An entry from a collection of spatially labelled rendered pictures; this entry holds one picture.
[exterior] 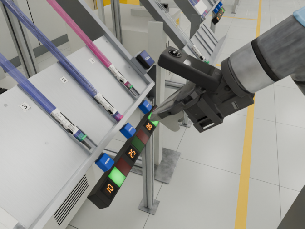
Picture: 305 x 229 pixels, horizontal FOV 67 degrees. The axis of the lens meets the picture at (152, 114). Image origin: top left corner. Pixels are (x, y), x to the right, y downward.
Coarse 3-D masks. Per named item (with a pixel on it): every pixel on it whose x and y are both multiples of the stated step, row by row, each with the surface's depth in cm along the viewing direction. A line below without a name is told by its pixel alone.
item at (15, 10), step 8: (0, 0) 48; (8, 0) 48; (8, 8) 48; (16, 8) 49; (16, 16) 49; (24, 16) 49; (24, 24) 49; (32, 24) 50; (32, 32) 50; (40, 32) 50; (40, 40) 50; (48, 40) 51; (48, 48) 51; (56, 48) 51; (56, 56) 51; (64, 56) 52; (64, 64) 51; (72, 64) 52; (72, 72) 52; (80, 80) 52; (88, 80) 53; (88, 88) 53
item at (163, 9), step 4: (156, 0) 76; (156, 4) 76; (160, 4) 76; (160, 8) 77; (164, 8) 77; (164, 12) 77; (168, 12) 77; (168, 16) 77; (172, 20) 77; (172, 24) 78; (176, 24) 78; (176, 28) 78; (180, 28) 78; (180, 32) 78; (184, 32) 79; (184, 36) 79; (188, 40) 79; (188, 44) 80; (192, 44) 79; (204, 60) 81
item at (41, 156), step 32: (96, 64) 59; (128, 64) 68; (0, 96) 40; (64, 96) 49; (128, 96) 63; (0, 128) 38; (32, 128) 42; (64, 128) 46; (96, 128) 51; (0, 160) 36; (32, 160) 39; (64, 160) 43; (0, 192) 35; (32, 192) 37
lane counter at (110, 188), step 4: (108, 180) 49; (104, 184) 48; (108, 184) 48; (112, 184) 49; (104, 188) 47; (108, 188) 48; (112, 188) 49; (116, 188) 49; (104, 192) 47; (108, 192) 48; (112, 192) 48; (108, 196) 47; (112, 196) 48
